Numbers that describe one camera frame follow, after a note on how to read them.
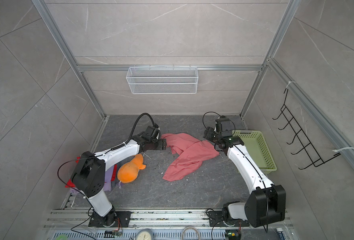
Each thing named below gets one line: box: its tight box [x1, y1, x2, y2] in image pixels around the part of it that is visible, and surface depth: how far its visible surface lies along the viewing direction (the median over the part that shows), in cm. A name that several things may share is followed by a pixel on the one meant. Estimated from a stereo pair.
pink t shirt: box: [161, 132, 220, 182], surface depth 97 cm
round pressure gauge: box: [135, 228, 154, 240], surface depth 67 cm
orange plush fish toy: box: [117, 153, 147, 184], surface depth 83 cm
